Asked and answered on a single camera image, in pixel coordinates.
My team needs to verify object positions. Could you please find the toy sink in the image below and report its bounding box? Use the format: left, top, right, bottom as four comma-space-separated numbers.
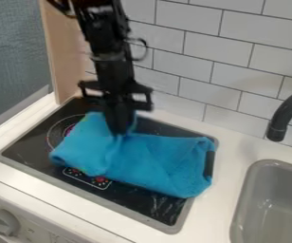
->
228, 159, 292, 243

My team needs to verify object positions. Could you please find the blue cloth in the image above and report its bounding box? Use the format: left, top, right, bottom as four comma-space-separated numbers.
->
48, 110, 219, 199

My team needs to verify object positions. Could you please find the tap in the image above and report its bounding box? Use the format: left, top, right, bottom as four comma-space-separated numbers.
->
265, 85, 292, 142

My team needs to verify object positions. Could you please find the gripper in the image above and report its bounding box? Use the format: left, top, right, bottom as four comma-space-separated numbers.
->
76, 58, 155, 136

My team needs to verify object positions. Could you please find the wooden board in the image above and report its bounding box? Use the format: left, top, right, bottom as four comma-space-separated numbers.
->
38, 0, 100, 105

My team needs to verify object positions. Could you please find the toy stove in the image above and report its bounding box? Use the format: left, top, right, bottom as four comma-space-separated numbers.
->
0, 96, 221, 235

